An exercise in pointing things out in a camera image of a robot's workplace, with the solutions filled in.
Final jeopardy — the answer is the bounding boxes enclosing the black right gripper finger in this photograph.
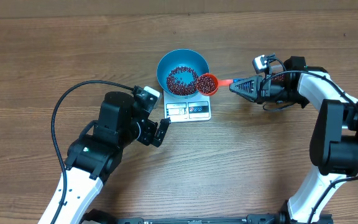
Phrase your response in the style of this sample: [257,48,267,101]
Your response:
[230,76,259,89]
[230,87,257,102]

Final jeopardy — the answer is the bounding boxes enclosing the red scoop blue handle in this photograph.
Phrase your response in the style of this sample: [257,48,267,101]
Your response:
[196,73,239,96]

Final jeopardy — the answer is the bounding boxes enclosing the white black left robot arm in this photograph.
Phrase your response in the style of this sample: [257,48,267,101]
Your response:
[39,86,170,223]

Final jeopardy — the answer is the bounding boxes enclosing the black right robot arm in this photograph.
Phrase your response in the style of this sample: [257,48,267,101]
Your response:
[229,55,358,223]

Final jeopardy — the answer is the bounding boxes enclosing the white digital kitchen scale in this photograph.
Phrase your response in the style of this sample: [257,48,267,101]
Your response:
[163,91,212,123]

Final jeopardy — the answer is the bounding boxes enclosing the red beans in bowl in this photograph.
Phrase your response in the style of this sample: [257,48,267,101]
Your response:
[166,66,198,96]

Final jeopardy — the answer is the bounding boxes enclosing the teal plastic bowl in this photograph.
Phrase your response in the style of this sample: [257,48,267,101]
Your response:
[157,49,209,98]

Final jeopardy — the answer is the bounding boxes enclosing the red adzuki beans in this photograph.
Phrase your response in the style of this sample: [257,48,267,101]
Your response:
[272,73,285,82]

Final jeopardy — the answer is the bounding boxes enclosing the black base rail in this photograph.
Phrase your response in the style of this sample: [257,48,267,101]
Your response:
[79,208,334,224]

